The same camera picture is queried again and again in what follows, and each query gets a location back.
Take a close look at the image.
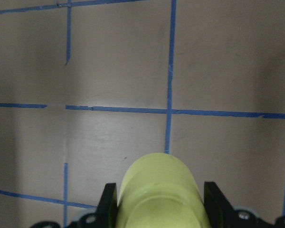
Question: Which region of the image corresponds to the yellow-green plastic cup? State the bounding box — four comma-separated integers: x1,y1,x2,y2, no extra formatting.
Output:
116,153,210,228

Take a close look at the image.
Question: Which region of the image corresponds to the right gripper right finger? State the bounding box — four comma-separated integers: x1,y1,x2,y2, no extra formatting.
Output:
204,181,235,228

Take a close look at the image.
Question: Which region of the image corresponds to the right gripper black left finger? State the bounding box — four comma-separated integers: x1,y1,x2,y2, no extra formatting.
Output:
95,183,117,228

